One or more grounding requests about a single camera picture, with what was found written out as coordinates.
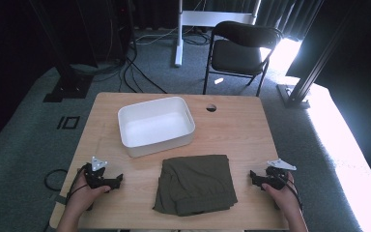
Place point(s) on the black stand with base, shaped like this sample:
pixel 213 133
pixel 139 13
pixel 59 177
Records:
pixel 66 75

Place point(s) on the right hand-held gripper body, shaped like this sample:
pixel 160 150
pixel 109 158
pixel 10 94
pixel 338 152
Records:
pixel 278 175

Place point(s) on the black floor tape marking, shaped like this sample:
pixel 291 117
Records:
pixel 68 122

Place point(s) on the white floor tape piece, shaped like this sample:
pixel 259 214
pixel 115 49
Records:
pixel 219 81

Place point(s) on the person's left hand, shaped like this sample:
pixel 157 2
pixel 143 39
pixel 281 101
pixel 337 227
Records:
pixel 83 194

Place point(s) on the black aluminium profile stand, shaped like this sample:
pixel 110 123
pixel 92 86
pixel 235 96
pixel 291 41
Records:
pixel 302 83

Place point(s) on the white plastic bin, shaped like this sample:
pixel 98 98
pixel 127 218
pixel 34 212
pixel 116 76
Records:
pixel 156 125

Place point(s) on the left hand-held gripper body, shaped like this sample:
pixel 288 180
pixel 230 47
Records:
pixel 94 178

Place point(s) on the olive green pants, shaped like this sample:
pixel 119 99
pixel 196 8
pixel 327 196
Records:
pixel 194 185

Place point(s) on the person's right hand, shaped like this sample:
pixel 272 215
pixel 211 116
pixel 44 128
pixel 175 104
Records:
pixel 280 196

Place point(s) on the white desk frame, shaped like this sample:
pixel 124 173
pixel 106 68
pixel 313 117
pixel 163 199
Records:
pixel 203 19

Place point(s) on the black folding chair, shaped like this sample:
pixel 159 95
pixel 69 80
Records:
pixel 238 53

